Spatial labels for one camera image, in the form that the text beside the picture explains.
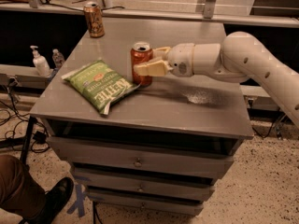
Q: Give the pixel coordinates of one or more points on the blue tape cross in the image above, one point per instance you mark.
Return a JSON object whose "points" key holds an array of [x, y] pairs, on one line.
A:
{"points": [[78, 205]]}

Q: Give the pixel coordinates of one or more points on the green jalapeno chip bag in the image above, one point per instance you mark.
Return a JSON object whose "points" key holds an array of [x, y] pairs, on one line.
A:
{"points": [[100, 85]]}

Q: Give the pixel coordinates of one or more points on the red coke can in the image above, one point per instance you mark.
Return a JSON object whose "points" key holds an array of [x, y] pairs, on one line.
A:
{"points": [[141, 52]]}

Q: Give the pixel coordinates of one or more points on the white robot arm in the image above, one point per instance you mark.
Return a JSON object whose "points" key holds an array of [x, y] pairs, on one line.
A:
{"points": [[239, 57]]}

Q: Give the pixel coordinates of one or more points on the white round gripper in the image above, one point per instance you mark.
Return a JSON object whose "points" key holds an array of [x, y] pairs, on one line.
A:
{"points": [[179, 60]]}

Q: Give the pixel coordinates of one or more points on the white pump sanitizer bottle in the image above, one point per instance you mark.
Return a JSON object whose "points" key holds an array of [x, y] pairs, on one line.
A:
{"points": [[40, 62]]}

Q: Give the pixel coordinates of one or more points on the grey drawer cabinet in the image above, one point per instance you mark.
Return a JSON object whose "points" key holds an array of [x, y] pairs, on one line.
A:
{"points": [[162, 147]]}

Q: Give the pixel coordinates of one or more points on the black leather shoe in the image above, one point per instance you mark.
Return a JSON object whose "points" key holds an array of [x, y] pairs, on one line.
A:
{"points": [[56, 199]]}

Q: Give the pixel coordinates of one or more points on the gold patterned drink can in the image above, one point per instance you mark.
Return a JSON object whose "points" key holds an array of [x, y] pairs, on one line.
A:
{"points": [[93, 16]]}

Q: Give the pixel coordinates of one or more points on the small clear plastic bottle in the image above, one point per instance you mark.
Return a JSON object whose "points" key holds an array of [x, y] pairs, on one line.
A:
{"points": [[58, 58]]}

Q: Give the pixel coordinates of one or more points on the brown trouser leg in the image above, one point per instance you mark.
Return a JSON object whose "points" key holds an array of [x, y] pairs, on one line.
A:
{"points": [[19, 193]]}

